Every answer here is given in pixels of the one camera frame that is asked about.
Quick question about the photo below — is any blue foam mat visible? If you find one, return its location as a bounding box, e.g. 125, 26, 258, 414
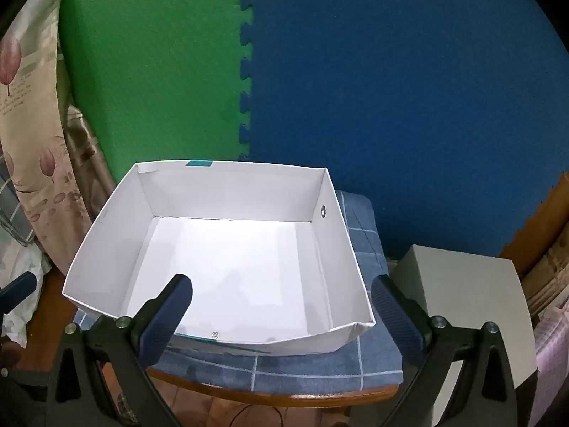
238, 0, 569, 259

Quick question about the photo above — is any wooden nightstand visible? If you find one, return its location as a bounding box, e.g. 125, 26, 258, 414
147, 367, 399, 409

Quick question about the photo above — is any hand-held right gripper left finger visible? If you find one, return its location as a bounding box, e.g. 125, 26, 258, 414
44, 273, 194, 427

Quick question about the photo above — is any white shoe box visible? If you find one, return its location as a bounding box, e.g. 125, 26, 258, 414
61, 159, 376, 357

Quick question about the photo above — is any green foam mat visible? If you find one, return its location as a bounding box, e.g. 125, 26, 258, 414
58, 0, 256, 188

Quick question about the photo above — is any blue checked cloth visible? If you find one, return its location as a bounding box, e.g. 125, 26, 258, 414
73, 190, 405, 396

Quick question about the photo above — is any grey checked blanket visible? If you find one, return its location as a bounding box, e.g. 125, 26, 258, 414
0, 173, 36, 246

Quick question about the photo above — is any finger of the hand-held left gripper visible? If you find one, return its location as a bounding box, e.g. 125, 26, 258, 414
0, 270, 38, 317

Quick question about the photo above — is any brown satin cloth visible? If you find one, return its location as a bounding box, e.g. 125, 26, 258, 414
66, 107, 117, 232

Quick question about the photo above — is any pink checked cloth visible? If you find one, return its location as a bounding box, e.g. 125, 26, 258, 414
533, 302, 569, 410

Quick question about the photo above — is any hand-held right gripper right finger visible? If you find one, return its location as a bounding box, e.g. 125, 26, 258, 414
370, 274, 521, 427

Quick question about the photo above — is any pink floral pillow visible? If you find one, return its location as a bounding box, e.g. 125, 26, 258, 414
0, 0, 96, 272

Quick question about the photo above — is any white printed quilt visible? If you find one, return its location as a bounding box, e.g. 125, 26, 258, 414
0, 222, 53, 348

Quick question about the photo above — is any stack of cardboard sheets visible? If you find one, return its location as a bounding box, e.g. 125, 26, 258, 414
520, 231, 569, 316

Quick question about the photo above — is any brown wooden furniture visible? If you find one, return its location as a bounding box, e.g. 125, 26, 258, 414
500, 173, 569, 276

